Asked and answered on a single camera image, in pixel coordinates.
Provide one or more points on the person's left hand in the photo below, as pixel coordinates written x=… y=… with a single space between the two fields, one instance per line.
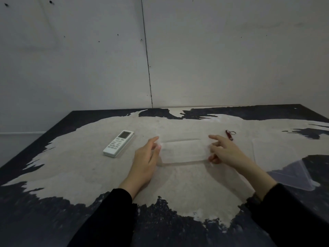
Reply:
x=142 y=165

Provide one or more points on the person's right hand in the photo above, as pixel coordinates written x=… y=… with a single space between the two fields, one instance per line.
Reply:
x=227 y=153

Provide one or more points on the person's left thumb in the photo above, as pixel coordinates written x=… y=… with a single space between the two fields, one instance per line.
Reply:
x=156 y=154

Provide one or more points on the person's right thumb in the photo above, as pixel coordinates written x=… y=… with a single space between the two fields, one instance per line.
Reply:
x=216 y=149

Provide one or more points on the clear plastic container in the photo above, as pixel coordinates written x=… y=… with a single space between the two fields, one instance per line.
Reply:
x=183 y=151

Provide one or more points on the person's left forearm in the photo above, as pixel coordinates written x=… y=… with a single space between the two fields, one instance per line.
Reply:
x=108 y=216

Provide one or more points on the person's right forearm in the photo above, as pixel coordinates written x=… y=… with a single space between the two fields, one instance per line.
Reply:
x=280 y=210

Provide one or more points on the white remote control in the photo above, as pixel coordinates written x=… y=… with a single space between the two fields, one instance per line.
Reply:
x=118 y=143

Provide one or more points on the clear plastic lid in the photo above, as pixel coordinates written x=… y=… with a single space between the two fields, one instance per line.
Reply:
x=281 y=162

